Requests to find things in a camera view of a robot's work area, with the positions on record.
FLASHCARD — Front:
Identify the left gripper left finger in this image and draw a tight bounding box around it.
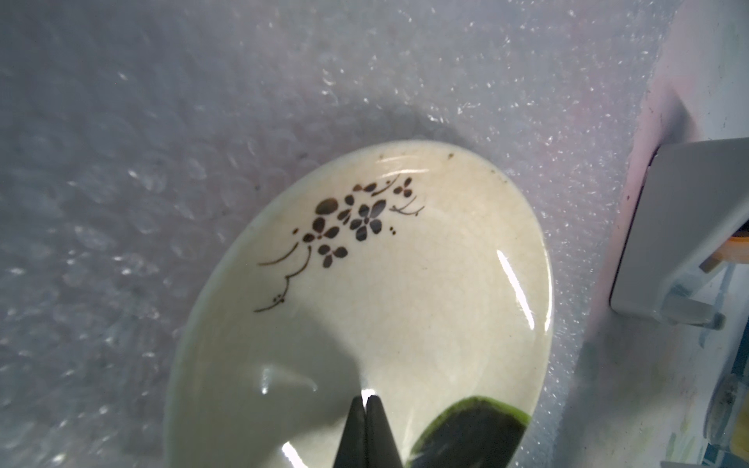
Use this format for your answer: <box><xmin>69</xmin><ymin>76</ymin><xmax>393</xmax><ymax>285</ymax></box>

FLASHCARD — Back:
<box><xmin>333</xmin><ymin>396</ymin><xmax>368</xmax><ymax>468</ymax></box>

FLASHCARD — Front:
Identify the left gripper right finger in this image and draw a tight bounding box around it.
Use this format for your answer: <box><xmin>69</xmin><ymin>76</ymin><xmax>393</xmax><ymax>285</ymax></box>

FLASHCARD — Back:
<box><xmin>366</xmin><ymin>395</ymin><xmax>403</xmax><ymax>468</ymax></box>

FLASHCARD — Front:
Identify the clear bubble wrap sheet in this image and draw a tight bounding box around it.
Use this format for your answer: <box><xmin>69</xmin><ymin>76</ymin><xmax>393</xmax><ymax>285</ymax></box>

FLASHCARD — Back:
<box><xmin>1</xmin><ymin>1</ymin><xmax>679</xmax><ymax>467</ymax></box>

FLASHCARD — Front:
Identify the cream floral dinner plate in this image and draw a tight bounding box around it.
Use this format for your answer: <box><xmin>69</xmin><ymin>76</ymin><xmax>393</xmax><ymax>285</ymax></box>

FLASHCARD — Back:
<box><xmin>164</xmin><ymin>140</ymin><xmax>553</xmax><ymax>467</ymax></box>

